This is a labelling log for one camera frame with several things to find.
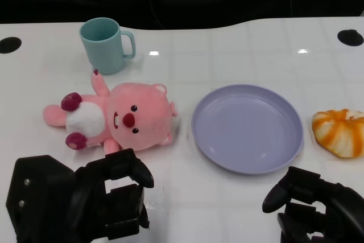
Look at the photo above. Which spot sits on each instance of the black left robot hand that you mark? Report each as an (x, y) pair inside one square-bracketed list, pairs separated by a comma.
[(57, 197)]

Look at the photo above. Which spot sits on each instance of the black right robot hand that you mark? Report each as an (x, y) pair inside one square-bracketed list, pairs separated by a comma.
[(335, 206)]

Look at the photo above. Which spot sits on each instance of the pink plush beaver doll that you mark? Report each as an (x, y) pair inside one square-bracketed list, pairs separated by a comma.
[(142, 112)]

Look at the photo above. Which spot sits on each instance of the purple plastic plate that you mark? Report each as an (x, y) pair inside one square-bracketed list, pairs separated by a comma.
[(247, 129)]

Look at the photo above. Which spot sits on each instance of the orange white bread toy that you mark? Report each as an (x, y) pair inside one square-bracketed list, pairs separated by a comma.
[(338, 135)]

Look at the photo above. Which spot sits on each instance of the teal plastic mug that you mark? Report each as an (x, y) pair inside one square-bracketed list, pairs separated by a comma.
[(105, 52)]

